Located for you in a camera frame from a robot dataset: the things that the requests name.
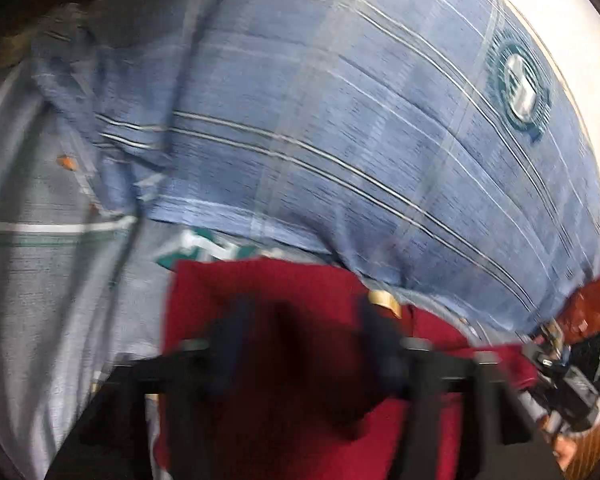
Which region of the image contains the red small sweater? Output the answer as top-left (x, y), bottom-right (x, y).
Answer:
top-left (154, 257), bottom-right (539, 480)

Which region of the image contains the right human hand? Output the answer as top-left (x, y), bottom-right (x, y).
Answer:
top-left (538, 411), bottom-right (578, 471)

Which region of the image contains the red plastic bag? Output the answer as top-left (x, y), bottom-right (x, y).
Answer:
top-left (557, 278), bottom-right (600, 344)

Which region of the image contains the grey patterned bed sheet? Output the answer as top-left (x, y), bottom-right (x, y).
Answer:
top-left (0, 58), bottom-right (487, 480)

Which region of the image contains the blue plaid pillow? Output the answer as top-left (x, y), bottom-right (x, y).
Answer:
top-left (32, 0), bottom-right (600, 332)

